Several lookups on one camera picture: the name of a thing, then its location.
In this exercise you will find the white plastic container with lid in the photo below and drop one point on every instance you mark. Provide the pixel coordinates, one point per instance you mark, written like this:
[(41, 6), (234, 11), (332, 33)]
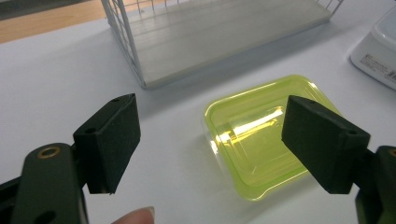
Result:
[(375, 59)]

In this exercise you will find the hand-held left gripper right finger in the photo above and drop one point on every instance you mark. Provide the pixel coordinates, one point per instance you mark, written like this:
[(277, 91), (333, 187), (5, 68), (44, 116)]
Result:
[(323, 143)]

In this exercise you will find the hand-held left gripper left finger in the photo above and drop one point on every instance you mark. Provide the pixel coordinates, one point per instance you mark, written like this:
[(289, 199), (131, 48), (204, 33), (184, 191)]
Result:
[(109, 143)]

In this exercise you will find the yellow-green translucent plastic container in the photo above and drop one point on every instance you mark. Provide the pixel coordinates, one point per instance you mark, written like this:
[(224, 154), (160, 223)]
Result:
[(252, 152)]

